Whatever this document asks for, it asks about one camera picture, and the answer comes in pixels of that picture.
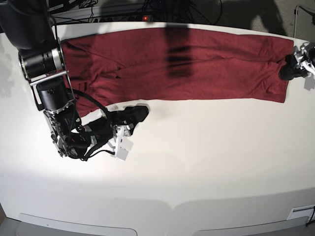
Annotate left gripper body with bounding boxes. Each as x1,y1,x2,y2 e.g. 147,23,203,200
293,44,315,70

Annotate white metal stand frame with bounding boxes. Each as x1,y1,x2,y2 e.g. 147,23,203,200
292,4,315,38

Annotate dark red long-sleeve shirt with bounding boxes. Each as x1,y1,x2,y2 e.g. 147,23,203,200
62,28,294,106

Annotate tangled black cables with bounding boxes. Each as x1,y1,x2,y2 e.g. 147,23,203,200
137,0,222,23

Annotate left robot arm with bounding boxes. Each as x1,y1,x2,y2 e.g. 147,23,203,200
279,42,315,81

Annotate black power strip red switch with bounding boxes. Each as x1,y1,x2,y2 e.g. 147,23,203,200
92,15,152,23

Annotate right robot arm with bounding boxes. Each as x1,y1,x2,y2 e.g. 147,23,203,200
0,0,149,161

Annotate white wall socket plate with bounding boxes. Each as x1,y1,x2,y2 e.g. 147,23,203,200
287,206,314,220

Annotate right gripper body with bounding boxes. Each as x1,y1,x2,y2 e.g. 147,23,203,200
68,117,117,161

